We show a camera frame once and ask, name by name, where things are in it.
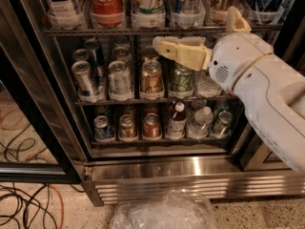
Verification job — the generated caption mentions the clear water bottle bottom shelf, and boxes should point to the clear water bottle bottom shelf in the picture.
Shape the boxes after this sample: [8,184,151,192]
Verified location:
[187,106,214,139]

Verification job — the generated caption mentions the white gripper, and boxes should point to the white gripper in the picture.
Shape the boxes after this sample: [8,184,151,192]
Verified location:
[152,6,274,92]

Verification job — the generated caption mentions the clear water bottle middle shelf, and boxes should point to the clear water bottle middle shelf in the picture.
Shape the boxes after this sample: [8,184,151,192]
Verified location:
[195,71,222,97]

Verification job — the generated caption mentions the gold can middle shelf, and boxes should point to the gold can middle shelf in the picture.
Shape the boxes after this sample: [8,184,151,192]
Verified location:
[140,60,163,99]

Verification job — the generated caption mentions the green can middle shelf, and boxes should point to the green can middle shelf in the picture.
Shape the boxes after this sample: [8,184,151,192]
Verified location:
[170,63,193,98]

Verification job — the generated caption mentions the clear plastic bag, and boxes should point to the clear plastic bag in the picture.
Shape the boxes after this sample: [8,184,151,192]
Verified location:
[110,190,217,229]

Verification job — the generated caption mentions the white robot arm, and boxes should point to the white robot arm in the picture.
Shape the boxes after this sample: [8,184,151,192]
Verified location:
[152,7,305,172]

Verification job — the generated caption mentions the red coca-cola can top shelf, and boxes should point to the red coca-cola can top shelf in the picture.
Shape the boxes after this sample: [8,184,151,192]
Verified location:
[92,0,123,28]

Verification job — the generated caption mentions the clear water bottle shelf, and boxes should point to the clear water bottle shelf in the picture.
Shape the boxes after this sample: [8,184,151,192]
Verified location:
[187,106,214,139]
[195,71,222,97]

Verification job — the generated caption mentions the black and orange floor cables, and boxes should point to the black and orange floor cables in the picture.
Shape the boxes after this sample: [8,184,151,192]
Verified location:
[0,183,65,229]

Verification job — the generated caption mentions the red can bottom shelf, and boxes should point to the red can bottom shelf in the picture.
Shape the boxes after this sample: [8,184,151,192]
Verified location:
[143,113,161,140]

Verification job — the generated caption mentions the silver white can middle shelf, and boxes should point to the silver white can middle shelf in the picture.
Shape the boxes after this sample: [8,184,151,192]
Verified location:
[108,61,132,101]

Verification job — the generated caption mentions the white tea bottle top shelf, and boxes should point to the white tea bottle top shelf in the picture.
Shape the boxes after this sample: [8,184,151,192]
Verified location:
[47,0,85,29]

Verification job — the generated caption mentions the brown juice bottle white cap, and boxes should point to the brown juice bottle white cap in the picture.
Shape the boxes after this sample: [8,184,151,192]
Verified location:
[166,102,187,140]

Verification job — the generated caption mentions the stainless steel display fridge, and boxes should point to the stainless steel display fridge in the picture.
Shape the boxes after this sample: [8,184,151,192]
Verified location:
[0,0,305,206]

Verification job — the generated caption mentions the gold can bottom shelf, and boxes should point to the gold can bottom shelf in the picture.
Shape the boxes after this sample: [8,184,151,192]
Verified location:
[119,114,137,141]

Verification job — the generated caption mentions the blue silver can rear left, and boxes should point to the blue silver can rear left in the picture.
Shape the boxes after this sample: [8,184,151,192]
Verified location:
[84,38,105,77]

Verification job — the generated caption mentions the green can bottom shelf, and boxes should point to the green can bottom shelf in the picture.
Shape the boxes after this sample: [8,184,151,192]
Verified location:
[211,111,234,138]

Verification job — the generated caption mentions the silver blue can front left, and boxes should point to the silver blue can front left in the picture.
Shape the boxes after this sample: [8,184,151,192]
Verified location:
[71,61,100,102]

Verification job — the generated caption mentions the blue can bottom shelf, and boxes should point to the blue can bottom shelf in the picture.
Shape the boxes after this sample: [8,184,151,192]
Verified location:
[93,115,114,142]

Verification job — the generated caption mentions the white green arizona can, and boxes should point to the white green arizona can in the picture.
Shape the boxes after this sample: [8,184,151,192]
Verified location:
[132,0,164,28]

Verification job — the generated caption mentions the green can shelf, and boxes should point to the green can shelf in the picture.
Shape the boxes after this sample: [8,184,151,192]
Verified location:
[211,111,234,138]
[170,63,193,98]

